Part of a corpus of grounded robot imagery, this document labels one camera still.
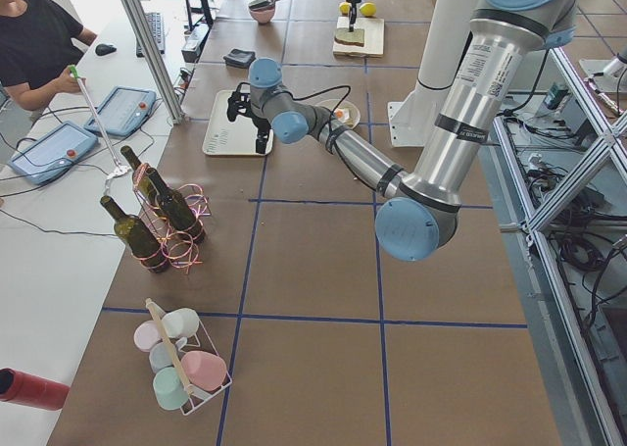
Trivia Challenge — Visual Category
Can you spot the bread slice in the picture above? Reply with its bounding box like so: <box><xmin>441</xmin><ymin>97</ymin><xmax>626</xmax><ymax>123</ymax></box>
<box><xmin>334</xmin><ymin>27</ymin><xmax>365</xmax><ymax>47</ymax></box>

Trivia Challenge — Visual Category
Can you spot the cream bear tray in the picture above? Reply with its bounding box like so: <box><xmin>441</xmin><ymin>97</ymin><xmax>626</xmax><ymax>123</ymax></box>
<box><xmin>202</xmin><ymin>90</ymin><xmax>259</xmax><ymax>157</ymax></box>

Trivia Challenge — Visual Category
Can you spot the yellow lemon half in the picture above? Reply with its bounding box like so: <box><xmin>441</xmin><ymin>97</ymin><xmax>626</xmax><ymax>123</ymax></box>
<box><xmin>339</xmin><ymin>2</ymin><xmax>351</xmax><ymax>16</ymax></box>

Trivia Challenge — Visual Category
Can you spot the whole yellow lemon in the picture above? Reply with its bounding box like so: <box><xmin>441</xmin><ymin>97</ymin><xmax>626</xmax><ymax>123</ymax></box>
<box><xmin>359</xmin><ymin>2</ymin><xmax>377</xmax><ymax>18</ymax></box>

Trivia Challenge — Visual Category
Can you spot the wooden cutting board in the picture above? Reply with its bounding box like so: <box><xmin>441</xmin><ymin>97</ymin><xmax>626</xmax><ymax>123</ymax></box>
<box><xmin>332</xmin><ymin>17</ymin><xmax>384</xmax><ymax>58</ymax></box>

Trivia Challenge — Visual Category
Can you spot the fried egg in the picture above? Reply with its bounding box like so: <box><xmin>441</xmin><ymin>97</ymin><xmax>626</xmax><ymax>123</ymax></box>
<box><xmin>333</xmin><ymin>108</ymin><xmax>354</xmax><ymax>127</ymax></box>

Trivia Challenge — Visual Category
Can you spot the metal scoop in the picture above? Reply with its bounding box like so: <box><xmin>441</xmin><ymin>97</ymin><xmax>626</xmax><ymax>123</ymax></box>
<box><xmin>248</xmin><ymin>0</ymin><xmax>282</xmax><ymax>11</ymax></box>

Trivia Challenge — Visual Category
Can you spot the folded grey cloth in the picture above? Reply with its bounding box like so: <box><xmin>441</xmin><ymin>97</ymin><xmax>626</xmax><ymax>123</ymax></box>
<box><xmin>223</xmin><ymin>48</ymin><xmax>256</xmax><ymax>69</ymax></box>

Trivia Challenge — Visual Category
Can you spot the pink bowl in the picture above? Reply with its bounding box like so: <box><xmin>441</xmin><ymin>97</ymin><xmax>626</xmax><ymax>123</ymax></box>
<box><xmin>249</xmin><ymin>5</ymin><xmax>275</xmax><ymax>25</ymax></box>

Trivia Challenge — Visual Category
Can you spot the white round plate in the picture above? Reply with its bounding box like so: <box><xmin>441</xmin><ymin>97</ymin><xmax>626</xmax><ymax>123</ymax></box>
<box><xmin>316</xmin><ymin>99</ymin><xmax>361</xmax><ymax>128</ymax></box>

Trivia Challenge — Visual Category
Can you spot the dark wine bottle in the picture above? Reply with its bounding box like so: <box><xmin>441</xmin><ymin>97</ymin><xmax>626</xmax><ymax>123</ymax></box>
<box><xmin>121</xmin><ymin>145</ymin><xmax>158</xmax><ymax>208</ymax></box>
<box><xmin>147</xmin><ymin>167</ymin><xmax>206</xmax><ymax>243</ymax></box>
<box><xmin>100</xmin><ymin>195</ymin><xmax>169</xmax><ymax>273</ymax></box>

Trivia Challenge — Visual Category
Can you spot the black computer box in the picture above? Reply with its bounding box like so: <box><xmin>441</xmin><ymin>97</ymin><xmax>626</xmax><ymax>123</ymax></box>
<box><xmin>181</xmin><ymin>24</ymin><xmax>210</xmax><ymax>64</ymax></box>

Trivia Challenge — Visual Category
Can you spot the far blue teach pendant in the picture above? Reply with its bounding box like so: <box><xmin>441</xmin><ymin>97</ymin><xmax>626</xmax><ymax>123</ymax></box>
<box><xmin>96</xmin><ymin>86</ymin><xmax>157</xmax><ymax>138</ymax></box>

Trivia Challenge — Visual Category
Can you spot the blue teach pendant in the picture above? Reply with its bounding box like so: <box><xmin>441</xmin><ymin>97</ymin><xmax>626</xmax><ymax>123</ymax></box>
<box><xmin>9</xmin><ymin>121</ymin><xmax>98</xmax><ymax>185</ymax></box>
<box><xmin>96</xmin><ymin>86</ymin><xmax>157</xmax><ymax>138</ymax></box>

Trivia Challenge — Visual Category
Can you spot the black keyboard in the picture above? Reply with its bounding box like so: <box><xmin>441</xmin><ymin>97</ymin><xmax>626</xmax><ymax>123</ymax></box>
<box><xmin>145</xmin><ymin>12</ymin><xmax>166</xmax><ymax>54</ymax></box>

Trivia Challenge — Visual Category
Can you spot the black computer mouse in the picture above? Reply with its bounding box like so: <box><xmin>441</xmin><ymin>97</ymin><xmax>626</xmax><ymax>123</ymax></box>
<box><xmin>95</xmin><ymin>43</ymin><xmax>117</xmax><ymax>57</ymax></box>

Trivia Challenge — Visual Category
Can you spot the white cup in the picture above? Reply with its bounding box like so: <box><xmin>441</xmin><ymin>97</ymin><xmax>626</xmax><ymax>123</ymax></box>
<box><xmin>162</xmin><ymin>308</ymin><xmax>200</xmax><ymax>338</ymax></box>

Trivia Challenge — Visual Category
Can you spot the light pink cup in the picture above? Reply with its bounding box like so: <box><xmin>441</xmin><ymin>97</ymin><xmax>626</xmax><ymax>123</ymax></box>
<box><xmin>133</xmin><ymin>321</ymin><xmax>162</xmax><ymax>353</ymax></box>

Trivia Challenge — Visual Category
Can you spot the near blue teach pendant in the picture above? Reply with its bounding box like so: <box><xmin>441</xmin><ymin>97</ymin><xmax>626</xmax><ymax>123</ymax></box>
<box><xmin>9</xmin><ymin>121</ymin><xmax>98</xmax><ymax>185</ymax></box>

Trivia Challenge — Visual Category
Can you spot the grey blue cup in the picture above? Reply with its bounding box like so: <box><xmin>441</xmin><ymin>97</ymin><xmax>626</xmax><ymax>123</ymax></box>
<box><xmin>148</xmin><ymin>342</ymin><xmax>173</xmax><ymax>373</ymax></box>

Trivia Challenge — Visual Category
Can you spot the person in black shirt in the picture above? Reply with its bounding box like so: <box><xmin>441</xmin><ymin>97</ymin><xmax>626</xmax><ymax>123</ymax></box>
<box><xmin>1</xmin><ymin>0</ymin><xmax>97</xmax><ymax>112</ymax></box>

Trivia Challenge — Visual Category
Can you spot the mint green cup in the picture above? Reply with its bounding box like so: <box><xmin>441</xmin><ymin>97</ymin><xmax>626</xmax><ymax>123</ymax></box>
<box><xmin>153</xmin><ymin>367</ymin><xmax>189</xmax><ymax>411</ymax></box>

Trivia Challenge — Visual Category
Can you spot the red cylinder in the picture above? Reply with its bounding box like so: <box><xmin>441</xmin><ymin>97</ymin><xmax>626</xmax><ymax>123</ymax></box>
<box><xmin>1</xmin><ymin>368</ymin><xmax>70</xmax><ymax>411</ymax></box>

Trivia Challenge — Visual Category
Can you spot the black camera cable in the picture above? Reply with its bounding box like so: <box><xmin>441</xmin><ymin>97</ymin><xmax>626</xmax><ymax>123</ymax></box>
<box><xmin>229</xmin><ymin>80</ymin><xmax>352</xmax><ymax>112</ymax></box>

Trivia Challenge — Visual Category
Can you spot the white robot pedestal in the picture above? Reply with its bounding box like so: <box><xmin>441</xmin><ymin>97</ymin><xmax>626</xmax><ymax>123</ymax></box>
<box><xmin>388</xmin><ymin>0</ymin><xmax>478</xmax><ymax>148</ymax></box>

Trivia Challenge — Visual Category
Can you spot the copper wire bottle rack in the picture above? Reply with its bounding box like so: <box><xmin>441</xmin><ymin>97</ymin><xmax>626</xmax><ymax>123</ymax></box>
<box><xmin>132</xmin><ymin>163</ymin><xmax>211</xmax><ymax>273</ymax></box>

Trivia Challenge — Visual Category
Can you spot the aluminium frame post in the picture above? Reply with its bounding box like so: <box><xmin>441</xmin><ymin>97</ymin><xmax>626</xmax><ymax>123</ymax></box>
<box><xmin>121</xmin><ymin>0</ymin><xmax>185</xmax><ymax>124</ymax></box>

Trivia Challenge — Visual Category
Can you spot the white wire cup rack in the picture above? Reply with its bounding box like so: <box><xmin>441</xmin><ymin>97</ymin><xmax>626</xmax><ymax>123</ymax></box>
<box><xmin>133</xmin><ymin>299</ymin><xmax>232</xmax><ymax>416</ymax></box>

